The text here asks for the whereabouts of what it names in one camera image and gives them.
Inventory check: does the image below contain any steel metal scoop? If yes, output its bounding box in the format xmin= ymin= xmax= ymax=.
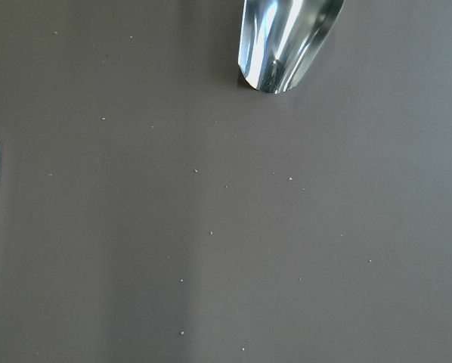
xmin=237 ymin=0 xmax=344 ymax=95

